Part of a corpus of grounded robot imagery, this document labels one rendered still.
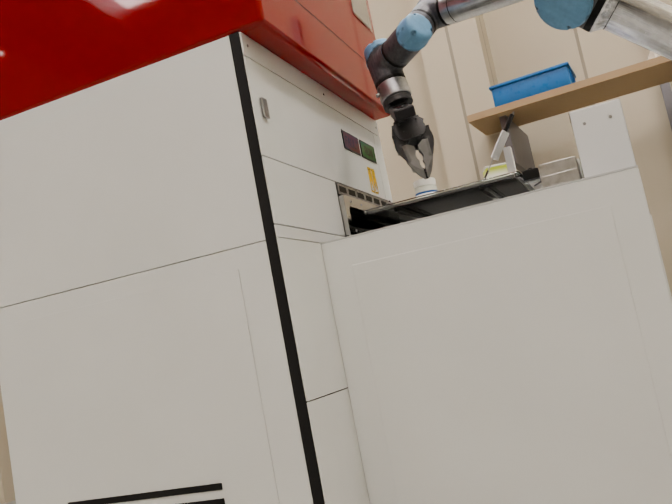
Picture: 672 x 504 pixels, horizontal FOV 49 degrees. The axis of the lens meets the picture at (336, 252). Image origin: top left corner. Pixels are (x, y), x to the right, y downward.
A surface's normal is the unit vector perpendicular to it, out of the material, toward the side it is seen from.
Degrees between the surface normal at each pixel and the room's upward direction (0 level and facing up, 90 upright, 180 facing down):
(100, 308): 90
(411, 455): 90
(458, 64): 90
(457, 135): 90
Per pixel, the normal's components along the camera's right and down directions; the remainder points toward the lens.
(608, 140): -0.36, -0.04
